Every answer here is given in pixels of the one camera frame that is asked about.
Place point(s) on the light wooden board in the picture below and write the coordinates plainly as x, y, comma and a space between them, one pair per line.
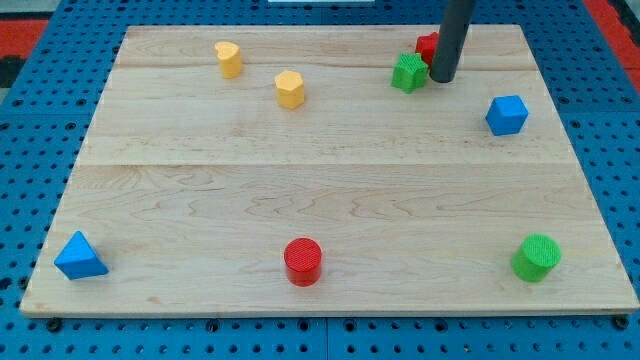
189, 186

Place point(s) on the red cylinder block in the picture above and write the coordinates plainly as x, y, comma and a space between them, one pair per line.
303, 261

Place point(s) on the yellow hexagon block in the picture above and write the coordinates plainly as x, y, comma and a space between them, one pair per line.
289, 89

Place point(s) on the green star block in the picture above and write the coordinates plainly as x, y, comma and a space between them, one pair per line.
409, 72

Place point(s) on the yellow heart block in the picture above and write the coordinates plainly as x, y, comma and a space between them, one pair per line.
229, 59

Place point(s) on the red star block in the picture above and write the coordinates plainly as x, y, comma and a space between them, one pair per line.
426, 46

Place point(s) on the blue cube block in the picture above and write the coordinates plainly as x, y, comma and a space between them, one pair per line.
506, 115

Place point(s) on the dark grey cylindrical pointer rod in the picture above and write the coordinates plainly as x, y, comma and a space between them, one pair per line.
452, 35

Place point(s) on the green cylinder block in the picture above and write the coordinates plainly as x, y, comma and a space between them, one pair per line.
536, 257

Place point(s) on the blue triangle block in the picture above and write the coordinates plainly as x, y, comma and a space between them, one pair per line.
79, 260

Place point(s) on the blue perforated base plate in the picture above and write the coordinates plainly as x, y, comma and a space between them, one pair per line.
49, 106

